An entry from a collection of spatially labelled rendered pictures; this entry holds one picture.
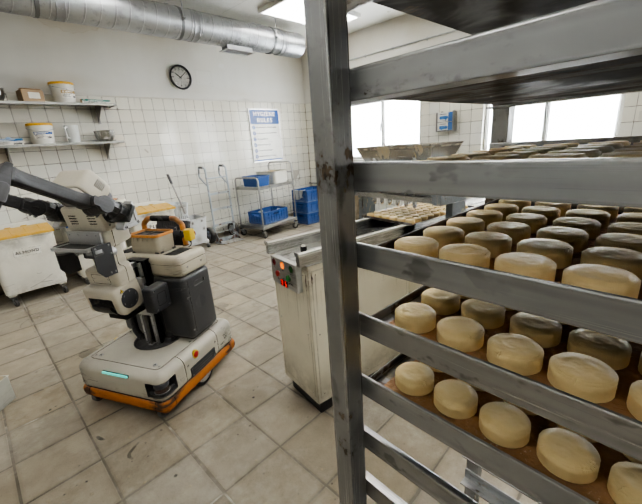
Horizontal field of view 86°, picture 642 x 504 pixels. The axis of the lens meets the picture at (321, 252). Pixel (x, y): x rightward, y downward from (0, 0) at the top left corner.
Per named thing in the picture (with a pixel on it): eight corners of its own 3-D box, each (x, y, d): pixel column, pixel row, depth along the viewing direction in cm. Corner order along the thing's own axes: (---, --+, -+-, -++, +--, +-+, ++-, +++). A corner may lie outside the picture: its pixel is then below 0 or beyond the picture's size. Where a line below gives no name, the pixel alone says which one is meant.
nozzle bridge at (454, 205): (381, 213, 251) (381, 166, 241) (475, 228, 194) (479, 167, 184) (347, 222, 233) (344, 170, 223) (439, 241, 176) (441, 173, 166)
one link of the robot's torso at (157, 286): (137, 308, 208) (127, 270, 200) (174, 312, 198) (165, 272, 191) (97, 331, 184) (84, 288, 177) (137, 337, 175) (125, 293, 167)
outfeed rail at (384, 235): (516, 200, 265) (516, 191, 262) (520, 200, 262) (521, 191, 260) (295, 266, 155) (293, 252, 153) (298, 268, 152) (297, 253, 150)
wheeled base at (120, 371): (166, 336, 262) (159, 307, 255) (238, 347, 241) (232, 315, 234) (82, 397, 202) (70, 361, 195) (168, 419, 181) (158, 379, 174)
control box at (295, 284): (278, 278, 181) (275, 253, 176) (304, 292, 162) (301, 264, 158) (272, 280, 179) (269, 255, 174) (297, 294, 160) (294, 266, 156)
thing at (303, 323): (371, 341, 244) (367, 217, 217) (409, 363, 217) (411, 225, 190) (286, 385, 205) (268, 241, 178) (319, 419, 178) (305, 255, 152)
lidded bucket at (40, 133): (56, 144, 396) (50, 124, 389) (60, 143, 379) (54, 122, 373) (28, 145, 379) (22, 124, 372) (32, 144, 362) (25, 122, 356)
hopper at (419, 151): (387, 166, 233) (387, 144, 229) (463, 167, 190) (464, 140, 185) (355, 170, 217) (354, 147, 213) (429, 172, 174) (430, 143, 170)
